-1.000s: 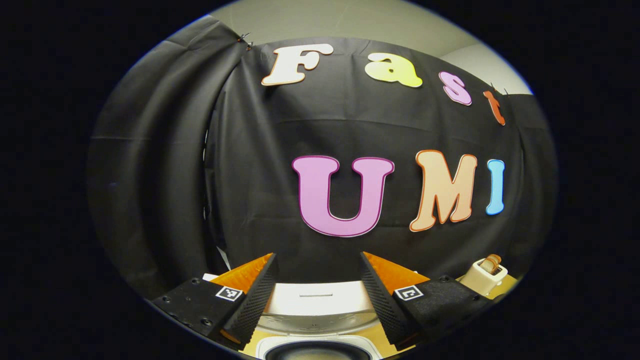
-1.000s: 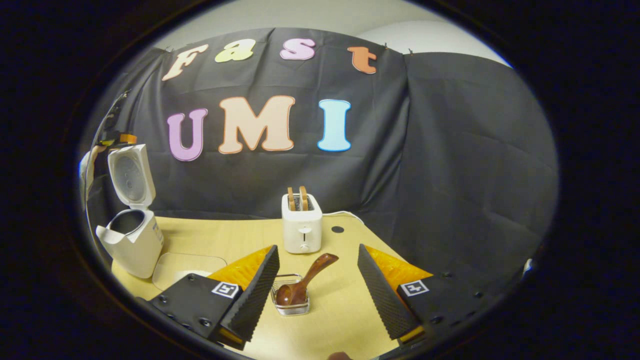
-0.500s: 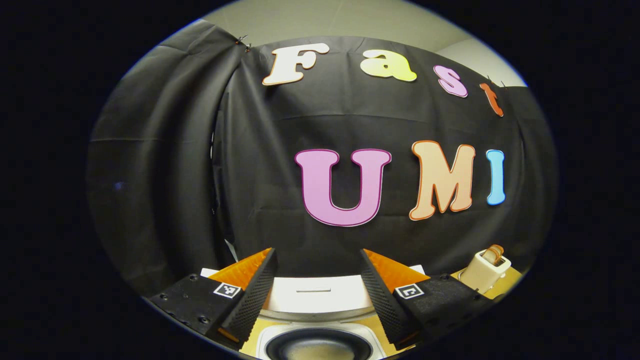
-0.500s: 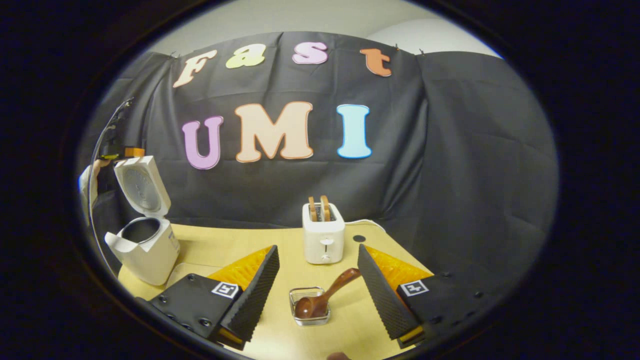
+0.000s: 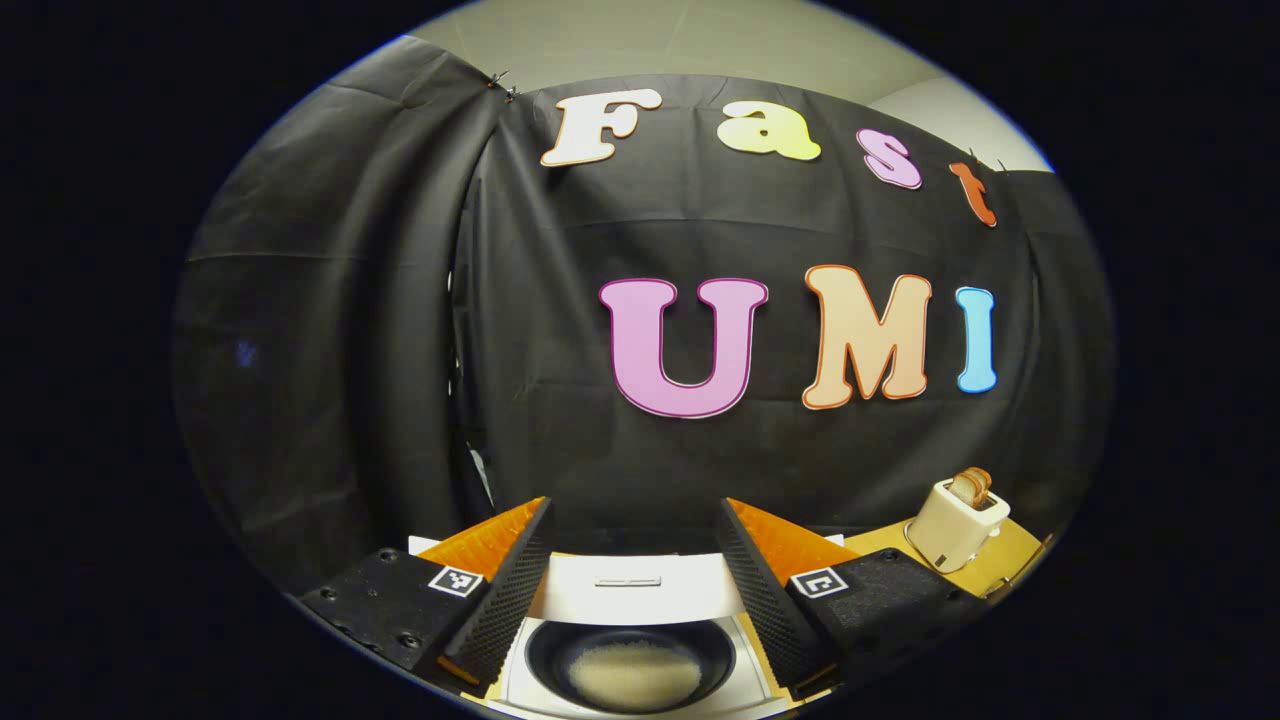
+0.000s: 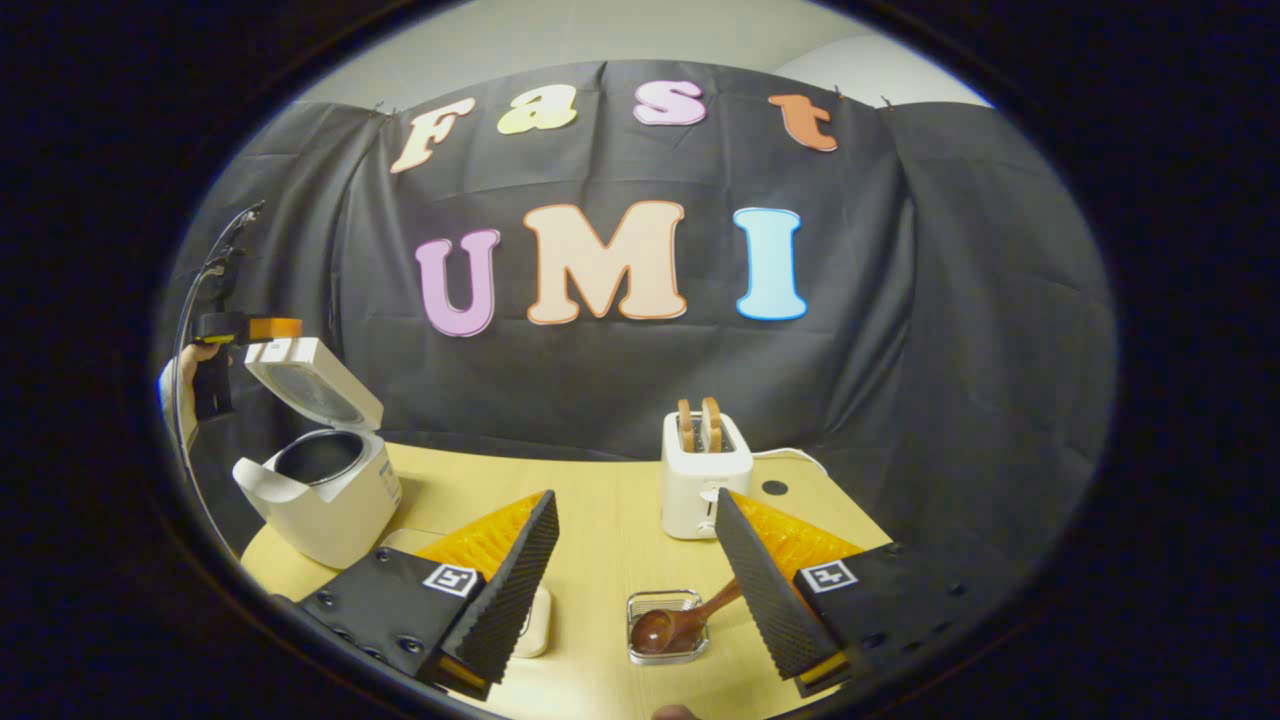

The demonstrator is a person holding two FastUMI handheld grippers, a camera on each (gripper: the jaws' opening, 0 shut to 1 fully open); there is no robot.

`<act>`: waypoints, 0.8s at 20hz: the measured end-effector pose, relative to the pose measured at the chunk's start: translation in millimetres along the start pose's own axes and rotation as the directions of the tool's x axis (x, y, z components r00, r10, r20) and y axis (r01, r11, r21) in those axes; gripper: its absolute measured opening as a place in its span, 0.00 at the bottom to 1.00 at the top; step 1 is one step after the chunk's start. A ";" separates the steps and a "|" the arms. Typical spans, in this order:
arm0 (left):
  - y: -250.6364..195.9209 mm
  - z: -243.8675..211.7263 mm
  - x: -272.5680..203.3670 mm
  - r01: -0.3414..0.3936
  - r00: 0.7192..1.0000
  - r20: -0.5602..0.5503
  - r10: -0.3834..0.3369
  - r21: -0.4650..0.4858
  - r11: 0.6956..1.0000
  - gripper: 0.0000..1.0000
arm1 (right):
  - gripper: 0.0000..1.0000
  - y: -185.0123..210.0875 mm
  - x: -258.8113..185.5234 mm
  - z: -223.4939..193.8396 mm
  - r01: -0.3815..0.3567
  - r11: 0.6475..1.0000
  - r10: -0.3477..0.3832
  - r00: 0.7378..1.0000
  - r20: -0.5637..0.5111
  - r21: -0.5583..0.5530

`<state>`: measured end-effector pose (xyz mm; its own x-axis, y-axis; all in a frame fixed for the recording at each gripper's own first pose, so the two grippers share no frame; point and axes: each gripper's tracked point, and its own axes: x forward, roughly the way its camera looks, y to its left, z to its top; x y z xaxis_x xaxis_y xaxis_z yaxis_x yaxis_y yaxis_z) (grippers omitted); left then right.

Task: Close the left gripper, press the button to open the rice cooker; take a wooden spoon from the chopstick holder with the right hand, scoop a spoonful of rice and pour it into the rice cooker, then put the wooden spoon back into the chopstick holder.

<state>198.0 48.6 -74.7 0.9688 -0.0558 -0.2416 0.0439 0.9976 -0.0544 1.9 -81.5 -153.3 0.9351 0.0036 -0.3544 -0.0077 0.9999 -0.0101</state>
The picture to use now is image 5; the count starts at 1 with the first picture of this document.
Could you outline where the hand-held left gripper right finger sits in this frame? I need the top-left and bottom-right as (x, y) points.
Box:
(714, 497), (987, 702)

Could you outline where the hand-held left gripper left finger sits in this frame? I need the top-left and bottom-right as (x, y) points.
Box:
(295, 496), (555, 700)

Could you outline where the white rice cooker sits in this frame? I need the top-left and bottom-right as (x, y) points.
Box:
(408, 535), (847, 720)

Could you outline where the white rice pile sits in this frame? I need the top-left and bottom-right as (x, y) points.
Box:
(568, 640), (703, 711)

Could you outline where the white toaster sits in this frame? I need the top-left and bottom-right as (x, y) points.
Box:
(905, 478), (1011, 574)

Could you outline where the black backdrop cloth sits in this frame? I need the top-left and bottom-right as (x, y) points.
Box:
(172, 35), (1117, 601)

